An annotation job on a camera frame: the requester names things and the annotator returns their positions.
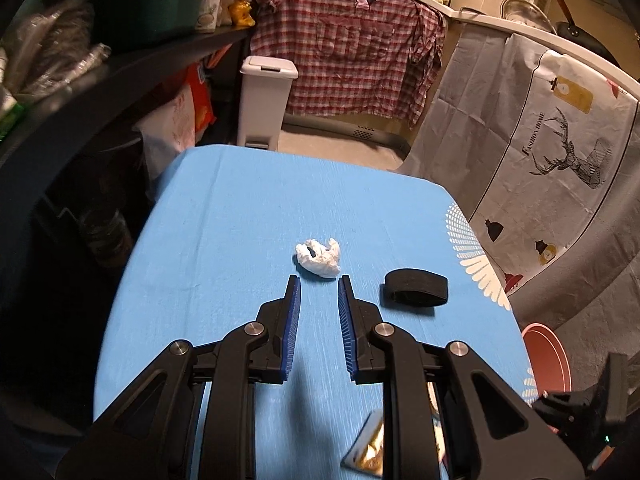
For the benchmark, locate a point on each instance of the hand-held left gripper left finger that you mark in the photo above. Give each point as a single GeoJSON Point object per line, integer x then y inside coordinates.
{"type": "Point", "coordinates": [291, 330]}

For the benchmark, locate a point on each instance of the clear plastic packets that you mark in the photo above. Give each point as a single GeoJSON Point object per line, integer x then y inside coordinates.
{"type": "Point", "coordinates": [60, 50]}

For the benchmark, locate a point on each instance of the yellow figurine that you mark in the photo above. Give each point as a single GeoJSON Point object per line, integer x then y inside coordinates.
{"type": "Point", "coordinates": [241, 14]}

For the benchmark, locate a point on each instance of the blue patterned tablecloth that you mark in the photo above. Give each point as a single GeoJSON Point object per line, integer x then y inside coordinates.
{"type": "Point", "coordinates": [250, 220]}

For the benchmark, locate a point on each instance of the green storage box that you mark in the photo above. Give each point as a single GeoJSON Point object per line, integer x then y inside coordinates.
{"type": "Point", "coordinates": [150, 5]}

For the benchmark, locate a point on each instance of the dark glass jar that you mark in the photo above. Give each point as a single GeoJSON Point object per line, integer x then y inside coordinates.
{"type": "Point", "coordinates": [105, 235]}

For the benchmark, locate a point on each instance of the red plaid shirt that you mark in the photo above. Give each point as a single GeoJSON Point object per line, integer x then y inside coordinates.
{"type": "Point", "coordinates": [350, 60]}

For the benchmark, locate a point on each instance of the grey deer-print cloth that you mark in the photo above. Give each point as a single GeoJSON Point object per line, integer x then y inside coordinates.
{"type": "Point", "coordinates": [550, 160]}

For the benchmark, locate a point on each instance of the black elastic band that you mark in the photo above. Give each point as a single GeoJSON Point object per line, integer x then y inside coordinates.
{"type": "Point", "coordinates": [415, 282]}

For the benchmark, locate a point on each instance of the white labelled jar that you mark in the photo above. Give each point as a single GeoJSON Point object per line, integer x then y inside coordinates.
{"type": "Point", "coordinates": [208, 7]}

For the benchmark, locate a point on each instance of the white printed bag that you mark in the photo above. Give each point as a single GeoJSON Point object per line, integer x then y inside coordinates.
{"type": "Point", "coordinates": [165, 135]}

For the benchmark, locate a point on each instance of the white vented appliance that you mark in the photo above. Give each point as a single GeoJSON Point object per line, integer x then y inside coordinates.
{"type": "Point", "coordinates": [360, 132]}

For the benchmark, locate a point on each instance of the pink plastic bin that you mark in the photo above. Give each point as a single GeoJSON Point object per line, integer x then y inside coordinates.
{"type": "Point", "coordinates": [547, 360]}

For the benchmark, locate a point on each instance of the gold foil packet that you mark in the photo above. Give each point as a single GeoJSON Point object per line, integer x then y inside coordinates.
{"type": "Point", "coordinates": [367, 447]}

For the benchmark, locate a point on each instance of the black shelf rack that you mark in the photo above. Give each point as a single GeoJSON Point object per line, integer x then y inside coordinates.
{"type": "Point", "coordinates": [75, 110]}

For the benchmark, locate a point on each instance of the white pedal bin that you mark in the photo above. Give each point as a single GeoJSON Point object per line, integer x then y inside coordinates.
{"type": "Point", "coordinates": [262, 110]}

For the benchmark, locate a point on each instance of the green food packet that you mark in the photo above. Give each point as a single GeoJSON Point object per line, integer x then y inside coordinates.
{"type": "Point", "coordinates": [10, 117]}

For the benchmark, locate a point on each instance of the white tissue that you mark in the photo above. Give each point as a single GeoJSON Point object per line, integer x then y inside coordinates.
{"type": "Point", "coordinates": [325, 260]}

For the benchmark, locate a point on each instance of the orange-red bag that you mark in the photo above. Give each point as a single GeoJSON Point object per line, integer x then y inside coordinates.
{"type": "Point", "coordinates": [200, 100]}

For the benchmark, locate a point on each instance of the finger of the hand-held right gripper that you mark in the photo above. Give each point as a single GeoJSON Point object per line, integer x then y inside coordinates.
{"type": "Point", "coordinates": [616, 385]}
{"type": "Point", "coordinates": [570, 410]}

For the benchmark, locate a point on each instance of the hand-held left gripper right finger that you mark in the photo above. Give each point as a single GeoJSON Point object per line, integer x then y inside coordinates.
{"type": "Point", "coordinates": [347, 330]}

